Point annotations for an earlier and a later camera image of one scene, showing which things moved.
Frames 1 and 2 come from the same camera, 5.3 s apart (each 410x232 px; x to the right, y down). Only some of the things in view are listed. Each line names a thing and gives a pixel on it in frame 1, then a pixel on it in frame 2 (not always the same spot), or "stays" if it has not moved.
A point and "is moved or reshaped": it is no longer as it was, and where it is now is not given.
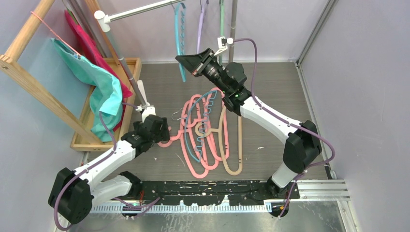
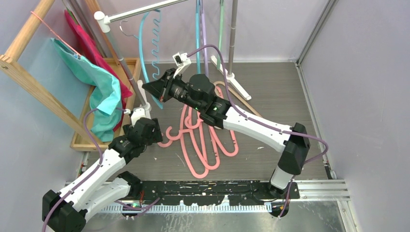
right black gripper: (195, 63) -> (161, 88)
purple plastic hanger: (203, 7) is moved or reshaped
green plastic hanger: (221, 7) stays
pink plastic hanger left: (171, 138) stays
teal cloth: (106, 95) stays
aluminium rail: (322, 190) stays
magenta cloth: (87, 49) stays
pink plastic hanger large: (200, 108) stays
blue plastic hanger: (182, 14) -> (198, 36)
